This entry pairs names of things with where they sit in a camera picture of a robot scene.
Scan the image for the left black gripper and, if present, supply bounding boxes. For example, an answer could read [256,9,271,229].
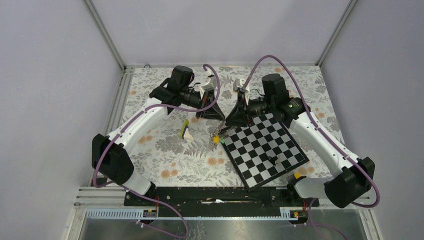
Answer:
[181,87,226,122]

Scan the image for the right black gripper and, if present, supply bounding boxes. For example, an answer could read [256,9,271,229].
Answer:
[225,93,275,128]

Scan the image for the metal keyring disc with rings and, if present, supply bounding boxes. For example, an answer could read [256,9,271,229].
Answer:
[211,121,237,141]

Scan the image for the yellow key tag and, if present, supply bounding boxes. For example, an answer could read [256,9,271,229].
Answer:
[212,136,220,144]

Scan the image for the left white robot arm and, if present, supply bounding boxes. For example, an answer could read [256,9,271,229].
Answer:
[91,64,225,206]

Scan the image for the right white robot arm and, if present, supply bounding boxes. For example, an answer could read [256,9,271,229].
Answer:
[225,73,381,208]

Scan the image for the green purple white toy bricks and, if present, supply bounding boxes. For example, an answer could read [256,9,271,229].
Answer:
[180,119,194,141]

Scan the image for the black white chessboard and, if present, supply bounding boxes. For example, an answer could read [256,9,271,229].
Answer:
[221,114,309,192]

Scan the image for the floral patterned table mat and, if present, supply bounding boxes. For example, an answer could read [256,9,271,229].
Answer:
[118,65,344,187]

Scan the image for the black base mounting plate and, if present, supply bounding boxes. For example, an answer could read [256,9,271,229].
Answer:
[123,186,320,218]

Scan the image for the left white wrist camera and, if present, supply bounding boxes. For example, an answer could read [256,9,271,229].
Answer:
[199,75,218,98]

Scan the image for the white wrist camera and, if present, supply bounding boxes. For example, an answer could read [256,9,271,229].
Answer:
[232,78,250,102]
[199,75,218,98]

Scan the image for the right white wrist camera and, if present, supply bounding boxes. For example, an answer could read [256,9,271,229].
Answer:
[232,78,250,102]

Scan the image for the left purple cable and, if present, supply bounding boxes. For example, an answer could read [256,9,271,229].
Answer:
[92,63,222,239]

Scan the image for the purple cable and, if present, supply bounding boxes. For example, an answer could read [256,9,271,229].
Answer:
[241,54,381,240]
[92,63,222,239]

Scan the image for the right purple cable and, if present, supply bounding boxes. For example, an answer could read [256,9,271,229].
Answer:
[241,54,381,240]

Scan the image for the white slotted cable duct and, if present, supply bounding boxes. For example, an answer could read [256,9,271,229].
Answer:
[85,207,298,221]

